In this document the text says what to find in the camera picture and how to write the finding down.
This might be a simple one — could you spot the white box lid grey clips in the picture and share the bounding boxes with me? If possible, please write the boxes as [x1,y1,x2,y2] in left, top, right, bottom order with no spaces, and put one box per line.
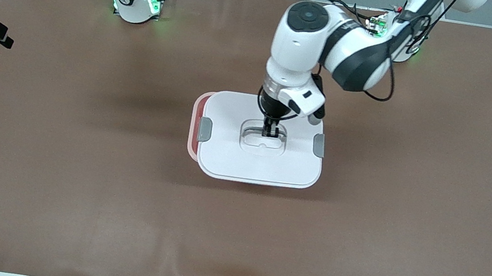
[191,86,332,195]

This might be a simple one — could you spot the pink translucent plastic box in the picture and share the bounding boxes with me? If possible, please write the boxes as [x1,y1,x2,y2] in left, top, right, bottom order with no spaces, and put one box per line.
[185,90,214,165]

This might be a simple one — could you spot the brown table mat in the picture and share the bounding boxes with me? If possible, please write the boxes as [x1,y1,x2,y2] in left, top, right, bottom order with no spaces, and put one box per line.
[0,0,492,276]

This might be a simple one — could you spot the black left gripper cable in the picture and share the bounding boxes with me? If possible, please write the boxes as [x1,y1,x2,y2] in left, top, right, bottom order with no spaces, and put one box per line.
[254,0,437,143]

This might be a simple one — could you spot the black arm base cable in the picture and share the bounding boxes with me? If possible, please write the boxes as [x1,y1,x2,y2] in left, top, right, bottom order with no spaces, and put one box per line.
[326,0,386,32]

